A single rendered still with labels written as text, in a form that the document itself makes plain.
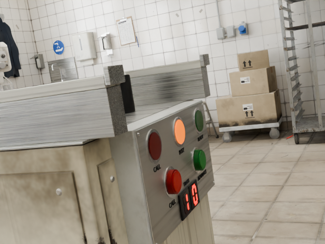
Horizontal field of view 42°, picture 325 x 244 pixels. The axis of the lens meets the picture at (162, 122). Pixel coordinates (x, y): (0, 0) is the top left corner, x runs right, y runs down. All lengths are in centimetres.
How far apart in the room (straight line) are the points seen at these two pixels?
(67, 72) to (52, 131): 549
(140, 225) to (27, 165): 14
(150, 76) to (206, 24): 424
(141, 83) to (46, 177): 31
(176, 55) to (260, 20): 106
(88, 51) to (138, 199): 514
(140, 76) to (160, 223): 30
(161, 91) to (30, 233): 33
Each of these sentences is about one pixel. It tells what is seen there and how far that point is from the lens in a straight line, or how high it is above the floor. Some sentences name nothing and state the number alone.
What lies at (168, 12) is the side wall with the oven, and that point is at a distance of 512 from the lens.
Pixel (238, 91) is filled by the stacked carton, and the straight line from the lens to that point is 445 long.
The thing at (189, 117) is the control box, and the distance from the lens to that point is 60.
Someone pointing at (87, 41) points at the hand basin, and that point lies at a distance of 557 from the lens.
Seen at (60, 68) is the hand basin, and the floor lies 108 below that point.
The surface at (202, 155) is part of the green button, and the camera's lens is 61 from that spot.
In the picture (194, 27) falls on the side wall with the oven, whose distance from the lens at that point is 498.
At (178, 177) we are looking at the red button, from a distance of 52.
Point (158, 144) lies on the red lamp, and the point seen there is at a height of 81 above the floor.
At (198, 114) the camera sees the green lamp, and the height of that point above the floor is 82.
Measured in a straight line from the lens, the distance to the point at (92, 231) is 45.
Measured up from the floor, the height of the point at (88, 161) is 82.
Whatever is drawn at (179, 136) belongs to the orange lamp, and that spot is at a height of 81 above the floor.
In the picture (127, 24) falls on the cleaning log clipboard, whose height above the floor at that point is 146.
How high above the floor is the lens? 90
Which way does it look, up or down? 8 degrees down
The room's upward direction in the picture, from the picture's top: 9 degrees counter-clockwise
